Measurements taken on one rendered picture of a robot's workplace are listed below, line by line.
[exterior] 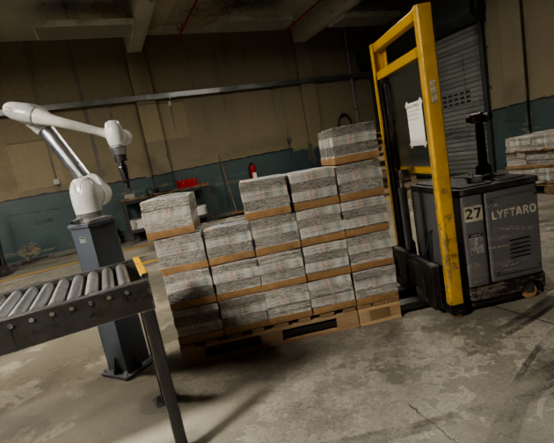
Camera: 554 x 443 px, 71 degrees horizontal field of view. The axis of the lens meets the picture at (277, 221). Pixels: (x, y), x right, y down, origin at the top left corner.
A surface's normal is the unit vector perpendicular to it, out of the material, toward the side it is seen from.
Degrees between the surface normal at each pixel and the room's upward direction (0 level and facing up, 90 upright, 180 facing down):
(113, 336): 90
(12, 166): 90
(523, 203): 90
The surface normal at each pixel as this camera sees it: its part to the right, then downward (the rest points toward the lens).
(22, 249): 0.41, 0.07
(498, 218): 0.11, 0.14
